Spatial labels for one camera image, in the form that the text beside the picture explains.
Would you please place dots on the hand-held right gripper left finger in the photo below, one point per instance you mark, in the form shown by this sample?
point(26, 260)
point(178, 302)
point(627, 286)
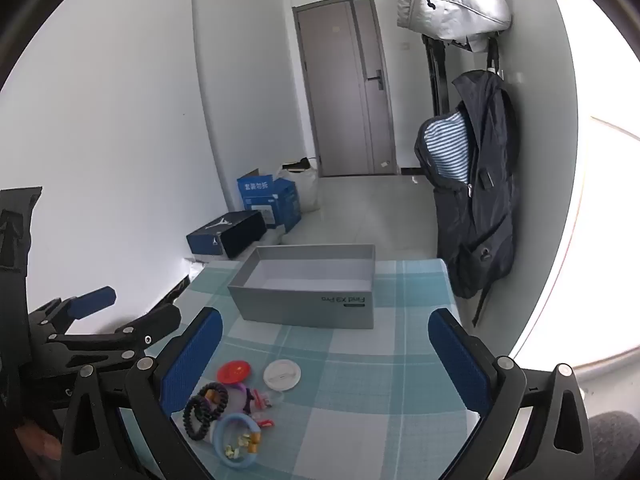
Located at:
point(192, 360)

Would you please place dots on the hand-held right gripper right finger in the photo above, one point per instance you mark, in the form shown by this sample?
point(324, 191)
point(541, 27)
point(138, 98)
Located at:
point(460, 360)

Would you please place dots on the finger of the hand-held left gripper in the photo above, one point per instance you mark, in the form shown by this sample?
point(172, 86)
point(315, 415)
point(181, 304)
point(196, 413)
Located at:
point(150, 325)
point(92, 300)

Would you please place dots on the small yellow earring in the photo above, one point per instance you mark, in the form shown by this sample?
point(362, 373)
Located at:
point(232, 452)

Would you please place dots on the grey cardboard box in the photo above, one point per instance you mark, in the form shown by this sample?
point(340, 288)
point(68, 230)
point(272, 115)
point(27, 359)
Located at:
point(300, 305)

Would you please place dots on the small clear bag red jewelry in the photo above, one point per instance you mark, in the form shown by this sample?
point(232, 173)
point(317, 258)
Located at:
point(261, 398)
point(265, 420)

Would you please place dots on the red round lid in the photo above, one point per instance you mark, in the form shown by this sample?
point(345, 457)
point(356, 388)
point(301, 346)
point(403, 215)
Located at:
point(234, 372)

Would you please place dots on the white round lid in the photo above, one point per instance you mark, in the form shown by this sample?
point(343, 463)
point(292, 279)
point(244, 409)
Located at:
point(282, 374)

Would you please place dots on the teal checkered tablecloth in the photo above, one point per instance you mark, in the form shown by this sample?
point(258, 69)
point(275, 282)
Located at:
point(350, 375)

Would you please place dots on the dark blue shoe box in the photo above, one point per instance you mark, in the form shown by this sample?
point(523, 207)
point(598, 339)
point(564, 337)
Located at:
point(225, 235)

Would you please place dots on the dark navy backpack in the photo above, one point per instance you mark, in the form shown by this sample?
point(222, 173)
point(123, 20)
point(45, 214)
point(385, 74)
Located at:
point(480, 210)

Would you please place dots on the blue carton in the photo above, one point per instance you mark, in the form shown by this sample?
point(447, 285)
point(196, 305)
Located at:
point(272, 200)

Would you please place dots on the person's right leg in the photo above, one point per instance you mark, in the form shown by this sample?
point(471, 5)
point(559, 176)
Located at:
point(617, 450)

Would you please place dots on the white plastic bag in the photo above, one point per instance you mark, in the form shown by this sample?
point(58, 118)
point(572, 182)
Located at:
point(307, 190)

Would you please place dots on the small black object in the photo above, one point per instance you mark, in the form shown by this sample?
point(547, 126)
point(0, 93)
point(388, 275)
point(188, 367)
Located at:
point(295, 164)

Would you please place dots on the grey door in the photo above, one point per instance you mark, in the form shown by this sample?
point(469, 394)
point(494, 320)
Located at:
point(340, 85)

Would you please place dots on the white hanging bag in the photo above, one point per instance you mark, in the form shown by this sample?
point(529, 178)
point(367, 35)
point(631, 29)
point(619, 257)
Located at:
point(450, 5)

